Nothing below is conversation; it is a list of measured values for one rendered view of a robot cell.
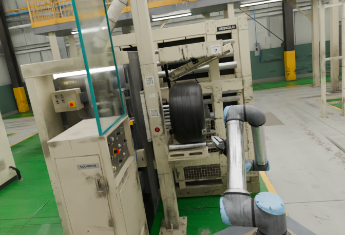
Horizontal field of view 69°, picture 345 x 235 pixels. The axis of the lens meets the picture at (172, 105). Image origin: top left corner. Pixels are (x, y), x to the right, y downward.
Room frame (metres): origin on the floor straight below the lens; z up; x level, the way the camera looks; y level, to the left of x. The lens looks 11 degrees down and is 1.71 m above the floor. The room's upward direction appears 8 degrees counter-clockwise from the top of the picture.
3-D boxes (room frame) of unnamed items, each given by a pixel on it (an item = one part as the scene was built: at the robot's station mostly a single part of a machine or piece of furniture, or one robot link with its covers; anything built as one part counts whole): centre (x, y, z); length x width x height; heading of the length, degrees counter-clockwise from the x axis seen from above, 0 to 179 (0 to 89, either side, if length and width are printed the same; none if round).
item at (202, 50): (2.54, -0.26, 1.71); 0.61 x 0.25 x 0.15; 83
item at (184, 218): (2.27, 0.16, 0.02); 0.27 x 0.27 x 0.04; 83
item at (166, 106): (2.67, 0.08, 1.05); 0.20 x 0.15 x 0.30; 83
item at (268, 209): (1.21, -0.44, 0.81); 0.17 x 0.15 x 0.18; 70
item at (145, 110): (2.25, 0.25, 1.19); 0.05 x 0.04 x 0.48; 173
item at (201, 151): (2.12, -0.08, 0.84); 0.36 x 0.09 x 0.06; 83
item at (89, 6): (1.81, 0.44, 1.75); 0.55 x 0.02 x 0.95; 173
